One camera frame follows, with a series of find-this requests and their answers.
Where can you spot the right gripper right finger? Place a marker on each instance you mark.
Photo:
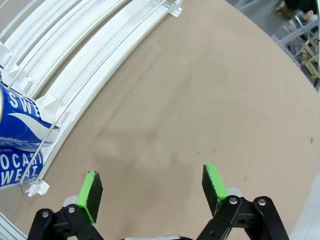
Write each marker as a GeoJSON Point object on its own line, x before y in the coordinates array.
{"type": "Point", "coordinates": [212, 190]}

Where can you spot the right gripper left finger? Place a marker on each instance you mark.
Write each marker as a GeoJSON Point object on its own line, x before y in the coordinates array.
{"type": "Point", "coordinates": [91, 200]}

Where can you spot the blue Pocari Sweat can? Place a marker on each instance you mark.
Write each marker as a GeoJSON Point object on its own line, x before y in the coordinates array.
{"type": "Point", "coordinates": [17, 170]}
{"type": "Point", "coordinates": [20, 125]}

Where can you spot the clear acrylic can rack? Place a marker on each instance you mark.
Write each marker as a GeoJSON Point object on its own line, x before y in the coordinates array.
{"type": "Point", "coordinates": [75, 62]}

